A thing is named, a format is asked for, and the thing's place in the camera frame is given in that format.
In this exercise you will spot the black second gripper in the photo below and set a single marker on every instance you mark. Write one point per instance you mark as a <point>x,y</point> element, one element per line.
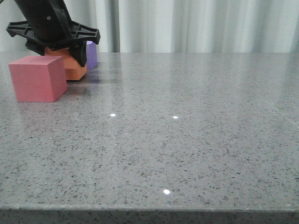
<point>48,24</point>

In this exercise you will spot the orange foam cube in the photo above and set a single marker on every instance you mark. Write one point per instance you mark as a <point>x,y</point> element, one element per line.
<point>73,70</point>

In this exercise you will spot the purple foam cube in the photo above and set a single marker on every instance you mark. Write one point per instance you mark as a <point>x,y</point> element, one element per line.
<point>91,53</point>

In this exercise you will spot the red foam cube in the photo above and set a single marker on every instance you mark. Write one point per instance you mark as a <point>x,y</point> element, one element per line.
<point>38,78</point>

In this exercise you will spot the pale green curtain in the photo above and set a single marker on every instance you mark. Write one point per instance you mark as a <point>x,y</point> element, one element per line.
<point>166,26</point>

